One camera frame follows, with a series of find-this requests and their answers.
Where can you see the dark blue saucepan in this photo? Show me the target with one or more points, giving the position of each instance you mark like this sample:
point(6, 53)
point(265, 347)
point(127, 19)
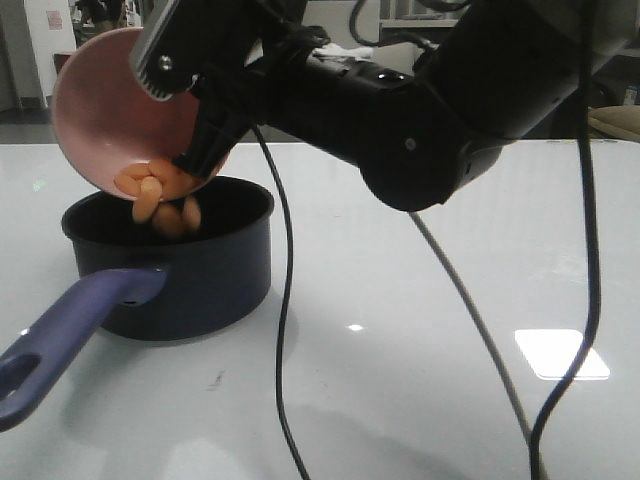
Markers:
point(138, 285)

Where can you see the pink bowl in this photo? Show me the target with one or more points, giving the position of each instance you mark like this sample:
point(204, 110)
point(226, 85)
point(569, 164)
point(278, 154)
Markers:
point(104, 120)

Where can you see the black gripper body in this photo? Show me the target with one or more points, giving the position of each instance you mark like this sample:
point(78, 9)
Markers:
point(245, 61)

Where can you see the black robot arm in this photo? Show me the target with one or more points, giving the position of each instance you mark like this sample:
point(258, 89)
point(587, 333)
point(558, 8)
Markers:
point(415, 138)

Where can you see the black bowl-holding gripper finger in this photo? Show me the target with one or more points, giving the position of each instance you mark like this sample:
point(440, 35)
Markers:
point(213, 128)

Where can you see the beige cushion seat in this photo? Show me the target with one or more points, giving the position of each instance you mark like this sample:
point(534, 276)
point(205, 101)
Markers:
point(619, 122)

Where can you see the orange ham slice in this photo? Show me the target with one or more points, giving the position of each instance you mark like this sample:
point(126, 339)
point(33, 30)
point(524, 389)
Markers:
point(167, 221)
point(146, 203)
point(191, 214)

